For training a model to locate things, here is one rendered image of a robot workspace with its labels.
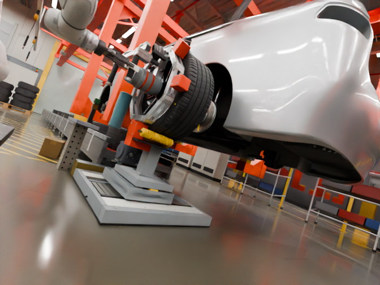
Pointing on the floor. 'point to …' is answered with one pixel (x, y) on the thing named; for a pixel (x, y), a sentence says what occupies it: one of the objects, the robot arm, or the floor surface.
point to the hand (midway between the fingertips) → (132, 67)
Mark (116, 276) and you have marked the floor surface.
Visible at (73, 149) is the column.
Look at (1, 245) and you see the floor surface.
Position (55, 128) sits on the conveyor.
